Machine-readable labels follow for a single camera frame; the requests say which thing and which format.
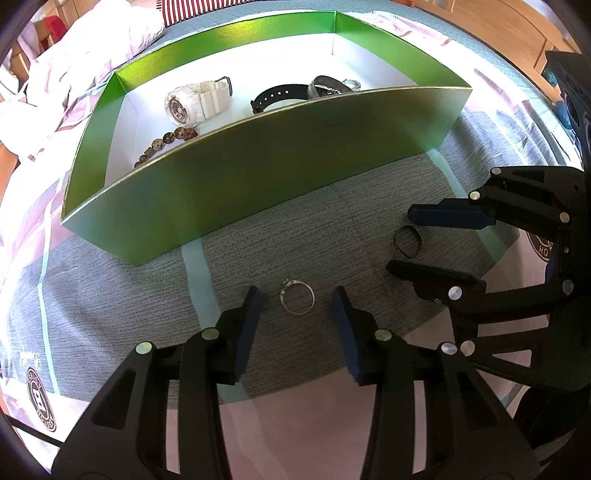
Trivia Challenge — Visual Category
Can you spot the small black ring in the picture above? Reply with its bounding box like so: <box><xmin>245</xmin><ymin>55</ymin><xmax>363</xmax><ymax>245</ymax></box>
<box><xmin>393</xmin><ymin>224</ymin><xmax>423</xmax><ymax>259</ymax></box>

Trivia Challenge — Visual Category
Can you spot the silver ring with stone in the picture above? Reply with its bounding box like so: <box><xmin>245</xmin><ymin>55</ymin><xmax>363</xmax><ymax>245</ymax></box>
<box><xmin>279</xmin><ymin>278</ymin><xmax>317</xmax><ymax>317</ymax></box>

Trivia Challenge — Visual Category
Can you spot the black leather strap bracelet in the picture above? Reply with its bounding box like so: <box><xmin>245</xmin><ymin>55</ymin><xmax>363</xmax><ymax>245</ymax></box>
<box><xmin>249</xmin><ymin>83</ymin><xmax>312</xmax><ymax>115</ymax></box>

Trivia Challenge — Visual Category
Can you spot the dark bead gold charm bracelet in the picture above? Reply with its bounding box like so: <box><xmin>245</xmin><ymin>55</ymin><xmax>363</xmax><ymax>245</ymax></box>
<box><xmin>133</xmin><ymin>126</ymin><xmax>199</xmax><ymax>169</ymax></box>

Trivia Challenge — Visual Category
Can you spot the white chunky wristwatch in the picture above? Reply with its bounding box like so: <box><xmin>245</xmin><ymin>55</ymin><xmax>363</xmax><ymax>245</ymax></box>
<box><xmin>164</xmin><ymin>76</ymin><xmax>233</xmax><ymax>127</ymax></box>

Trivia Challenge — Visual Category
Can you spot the wooden bed footboard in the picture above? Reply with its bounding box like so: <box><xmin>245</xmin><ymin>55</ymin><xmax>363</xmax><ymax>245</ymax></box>
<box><xmin>405</xmin><ymin>0</ymin><xmax>580</xmax><ymax>101</ymax></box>

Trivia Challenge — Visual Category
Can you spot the green cardboard box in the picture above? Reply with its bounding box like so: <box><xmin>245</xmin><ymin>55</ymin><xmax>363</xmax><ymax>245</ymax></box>
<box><xmin>61</xmin><ymin>11</ymin><xmax>471</xmax><ymax>265</ymax></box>

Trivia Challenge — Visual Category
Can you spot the wooden bed headboard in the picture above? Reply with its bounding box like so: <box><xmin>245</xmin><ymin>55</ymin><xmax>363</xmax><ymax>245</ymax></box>
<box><xmin>0</xmin><ymin>143</ymin><xmax>19</xmax><ymax>200</ymax></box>

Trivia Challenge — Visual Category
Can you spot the pink crumpled duvet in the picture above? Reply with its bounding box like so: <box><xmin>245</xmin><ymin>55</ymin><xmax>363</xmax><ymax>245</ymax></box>
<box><xmin>0</xmin><ymin>0</ymin><xmax>167</xmax><ymax>163</ymax></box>

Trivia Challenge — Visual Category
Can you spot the striped plush doll pillow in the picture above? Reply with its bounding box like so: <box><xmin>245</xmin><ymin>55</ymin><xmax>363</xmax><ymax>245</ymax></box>
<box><xmin>155</xmin><ymin>0</ymin><xmax>250</xmax><ymax>27</ymax></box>

